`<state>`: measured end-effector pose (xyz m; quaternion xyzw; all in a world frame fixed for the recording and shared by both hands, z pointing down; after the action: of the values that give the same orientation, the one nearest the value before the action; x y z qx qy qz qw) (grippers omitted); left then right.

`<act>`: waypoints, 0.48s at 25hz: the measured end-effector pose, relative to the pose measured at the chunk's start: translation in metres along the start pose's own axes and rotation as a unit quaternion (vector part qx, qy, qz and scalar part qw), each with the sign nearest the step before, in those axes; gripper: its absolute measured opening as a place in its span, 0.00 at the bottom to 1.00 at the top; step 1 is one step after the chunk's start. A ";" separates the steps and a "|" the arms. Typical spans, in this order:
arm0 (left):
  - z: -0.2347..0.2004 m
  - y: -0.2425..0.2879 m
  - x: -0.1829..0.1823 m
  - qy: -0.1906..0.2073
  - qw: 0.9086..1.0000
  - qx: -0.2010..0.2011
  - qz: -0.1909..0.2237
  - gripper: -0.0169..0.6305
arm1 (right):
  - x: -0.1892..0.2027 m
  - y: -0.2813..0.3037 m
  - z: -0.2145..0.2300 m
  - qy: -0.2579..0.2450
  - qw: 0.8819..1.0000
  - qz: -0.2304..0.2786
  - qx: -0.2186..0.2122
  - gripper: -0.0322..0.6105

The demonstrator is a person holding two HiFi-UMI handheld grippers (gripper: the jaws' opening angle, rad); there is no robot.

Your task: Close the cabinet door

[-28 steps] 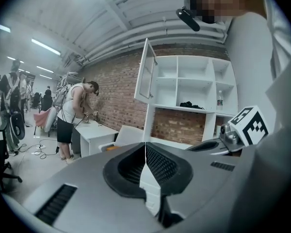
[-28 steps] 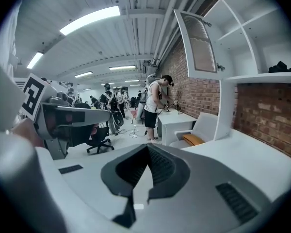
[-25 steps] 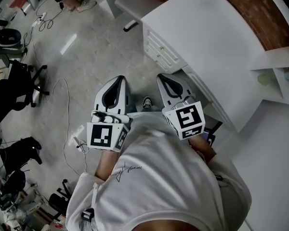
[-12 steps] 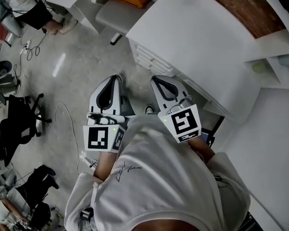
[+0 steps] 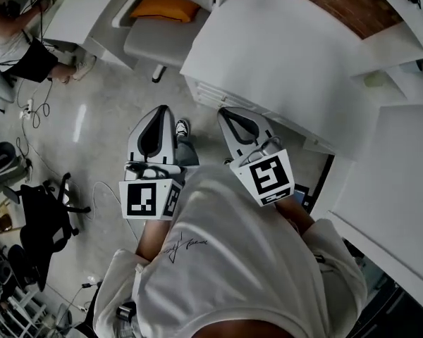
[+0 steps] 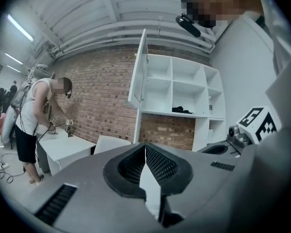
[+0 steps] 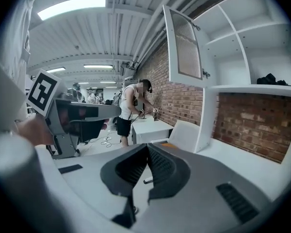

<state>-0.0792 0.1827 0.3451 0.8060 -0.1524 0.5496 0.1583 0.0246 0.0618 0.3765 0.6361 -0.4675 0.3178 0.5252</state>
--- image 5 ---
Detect black cable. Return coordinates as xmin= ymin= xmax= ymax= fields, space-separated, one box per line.
xmin=16 ymin=0 xmax=56 ymax=130

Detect white plain table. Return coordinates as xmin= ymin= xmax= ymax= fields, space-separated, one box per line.
xmin=43 ymin=0 xmax=142 ymax=70

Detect person's blue jeans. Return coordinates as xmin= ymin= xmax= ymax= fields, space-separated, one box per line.
xmin=175 ymin=137 xmax=201 ymax=168

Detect white desk with drawers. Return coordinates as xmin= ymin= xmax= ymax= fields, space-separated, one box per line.
xmin=179 ymin=0 xmax=380 ymax=161

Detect black phone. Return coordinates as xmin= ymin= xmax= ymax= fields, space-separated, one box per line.
xmin=293 ymin=184 xmax=312 ymax=213

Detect person's left forearm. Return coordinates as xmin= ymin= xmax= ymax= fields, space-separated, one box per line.
xmin=135 ymin=218 xmax=173 ymax=260

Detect white cubby shelf unit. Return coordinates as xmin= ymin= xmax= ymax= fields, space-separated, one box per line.
xmin=350 ymin=23 xmax=423 ymax=104

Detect person's right forearm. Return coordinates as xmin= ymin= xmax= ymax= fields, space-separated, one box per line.
xmin=274 ymin=199 xmax=317 ymax=235

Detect person's left sneaker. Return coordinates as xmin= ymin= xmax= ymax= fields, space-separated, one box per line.
xmin=175 ymin=118 xmax=191 ymax=139

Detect orange cushion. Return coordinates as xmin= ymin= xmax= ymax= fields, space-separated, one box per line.
xmin=129 ymin=0 xmax=202 ymax=24

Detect white cabinet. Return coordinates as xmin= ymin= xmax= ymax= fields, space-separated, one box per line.
xmin=362 ymin=0 xmax=423 ymax=54

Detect white cup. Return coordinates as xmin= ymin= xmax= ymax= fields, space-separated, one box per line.
xmin=398 ymin=60 xmax=423 ymax=75

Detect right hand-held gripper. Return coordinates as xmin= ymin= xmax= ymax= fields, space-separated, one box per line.
xmin=216 ymin=106 xmax=296 ymax=207

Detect white metal rack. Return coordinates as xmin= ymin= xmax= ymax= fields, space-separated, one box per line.
xmin=5 ymin=287 xmax=50 ymax=338

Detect black office chair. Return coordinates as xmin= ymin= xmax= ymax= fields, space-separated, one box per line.
xmin=3 ymin=173 xmax=92 ymax=294

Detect white office chair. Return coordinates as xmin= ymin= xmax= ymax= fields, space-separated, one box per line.
xmin=111 ymin=0 xmax=218 ymax=84

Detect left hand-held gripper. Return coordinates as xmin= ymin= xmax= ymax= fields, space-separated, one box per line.
xmin=118 ymin=105 xmax=188 ymax=222

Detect pale green bowl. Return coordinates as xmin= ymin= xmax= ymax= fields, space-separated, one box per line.
xmin=363 ymin=71 xmax=389 ymax=89

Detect dark grey round chair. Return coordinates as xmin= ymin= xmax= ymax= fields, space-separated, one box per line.
xmin=0 ymin=141 xmax=32 ymax=202

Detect person's white t-shirt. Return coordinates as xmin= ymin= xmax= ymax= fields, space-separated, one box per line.
xmin=93 ymin=163 xmax=369 ymax=338

